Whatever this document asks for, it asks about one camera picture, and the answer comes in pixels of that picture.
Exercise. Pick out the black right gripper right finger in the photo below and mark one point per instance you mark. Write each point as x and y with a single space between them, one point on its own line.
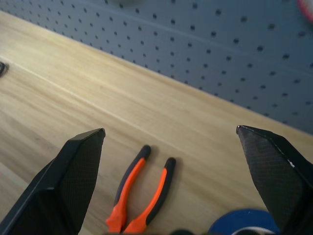
276 176

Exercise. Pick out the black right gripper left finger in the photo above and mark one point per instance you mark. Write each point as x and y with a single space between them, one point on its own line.
61 191

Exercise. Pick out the grey pegboard panel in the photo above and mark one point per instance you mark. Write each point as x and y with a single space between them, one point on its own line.
195 44

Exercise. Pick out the blue tape roll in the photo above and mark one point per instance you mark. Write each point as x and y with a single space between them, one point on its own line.
240 218

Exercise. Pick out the orange and black pliers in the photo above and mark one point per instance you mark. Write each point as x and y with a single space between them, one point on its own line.
129 186

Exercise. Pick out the pink and white object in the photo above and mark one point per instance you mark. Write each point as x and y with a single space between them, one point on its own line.
306 9

